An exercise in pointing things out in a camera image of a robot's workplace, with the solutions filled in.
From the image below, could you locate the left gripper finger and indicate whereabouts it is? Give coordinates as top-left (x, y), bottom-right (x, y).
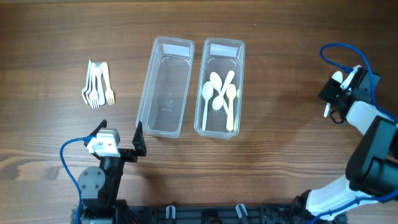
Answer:
top-left (84, 119), bottom-right (107, 146)
top-left (132, 121), bottom-right (147, 156)

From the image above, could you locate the right clear plastic container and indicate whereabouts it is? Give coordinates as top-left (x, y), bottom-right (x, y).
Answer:
top-left (194, 37), bottom-right (246, 139)

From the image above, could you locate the white plastic spoon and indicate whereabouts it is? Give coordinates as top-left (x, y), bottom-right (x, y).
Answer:
top-left (201, 81), bottom-right (213, 130)
top-left (210, 70), bottom-right (235, 112)
top-left (323, 71), bottom-right (343, 118)
top-left (210, 72), bottom-right (228, 113)

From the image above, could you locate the pale blue plastic fork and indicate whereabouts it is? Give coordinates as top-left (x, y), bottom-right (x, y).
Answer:
top-left (93, 63), bottom-right (105, 106)

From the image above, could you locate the left clear plastic container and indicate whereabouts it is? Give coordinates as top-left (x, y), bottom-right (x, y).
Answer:
top-left (136, 36), bottom-right (195, 139)

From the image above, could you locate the cream plastic spoon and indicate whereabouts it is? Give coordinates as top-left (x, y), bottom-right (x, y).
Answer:
top-left (226, 84), bottom-right (237, 131)

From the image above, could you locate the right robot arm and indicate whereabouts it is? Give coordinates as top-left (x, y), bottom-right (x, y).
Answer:
top-left (288, 65), bottom-right (397, 223)

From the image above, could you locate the left blue cable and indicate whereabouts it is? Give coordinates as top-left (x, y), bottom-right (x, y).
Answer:
top-left (59, 135), bottom-right (96, 224)

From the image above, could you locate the white plastic fork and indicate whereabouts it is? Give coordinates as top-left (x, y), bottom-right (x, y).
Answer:
top-left (85, 61), bottom-right (92, 106)
top-left (89, 63), bottom-right (98, 109)
top-left (81, 60), bottom-right (91, 105)

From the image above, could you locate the clear plastic container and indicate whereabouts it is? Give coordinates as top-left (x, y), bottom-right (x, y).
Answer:
top-left (194, 37), bottom-right (246, 139)
top-left (136, 36), bottom-right (195, 139)

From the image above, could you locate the cream plastic fork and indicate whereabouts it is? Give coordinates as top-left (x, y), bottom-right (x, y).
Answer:
top-left (101, 62), bottom-right (115, 106)

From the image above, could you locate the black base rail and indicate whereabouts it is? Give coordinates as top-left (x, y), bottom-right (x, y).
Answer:
top-left (80, 204), bottom-right (315, 224)

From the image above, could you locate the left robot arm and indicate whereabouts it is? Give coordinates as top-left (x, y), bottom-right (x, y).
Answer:
top-left (71, 119), bottom-right (147, 223)

